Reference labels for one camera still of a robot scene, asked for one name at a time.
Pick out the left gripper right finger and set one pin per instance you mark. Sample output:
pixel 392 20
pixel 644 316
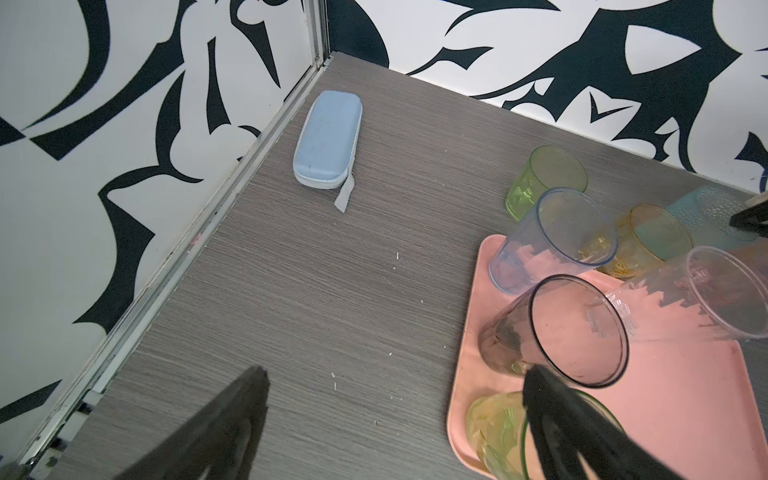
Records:
pixel 570 435

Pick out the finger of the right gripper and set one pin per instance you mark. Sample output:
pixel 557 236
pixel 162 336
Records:
pixel 752 219

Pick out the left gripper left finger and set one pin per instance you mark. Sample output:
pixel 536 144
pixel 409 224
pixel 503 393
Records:
pixel 219 442

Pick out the teal dimpled tumbler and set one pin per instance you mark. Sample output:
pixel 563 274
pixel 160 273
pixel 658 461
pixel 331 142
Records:
pixel 706 212

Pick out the tall green glass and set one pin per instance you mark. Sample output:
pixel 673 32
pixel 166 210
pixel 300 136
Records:
pixel 498 431

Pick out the clear tall glass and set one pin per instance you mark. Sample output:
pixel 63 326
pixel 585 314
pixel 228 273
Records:
pixel 703 295

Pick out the dark grey tumbler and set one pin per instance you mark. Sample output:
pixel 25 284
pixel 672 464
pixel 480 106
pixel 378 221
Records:
pixel 564 323

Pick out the pink plastic tray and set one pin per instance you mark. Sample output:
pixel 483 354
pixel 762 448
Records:
pixel 691 405

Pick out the blue tall tumbler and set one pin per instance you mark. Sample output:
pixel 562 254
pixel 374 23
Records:
pixel 566 232

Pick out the short green glass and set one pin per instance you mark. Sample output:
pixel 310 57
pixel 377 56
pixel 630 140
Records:
pixel 547 167

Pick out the short amber glass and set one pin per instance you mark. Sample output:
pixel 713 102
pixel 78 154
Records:
pixel 648 236

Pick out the light blue case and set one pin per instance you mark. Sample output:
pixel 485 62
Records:
pixel 326 150

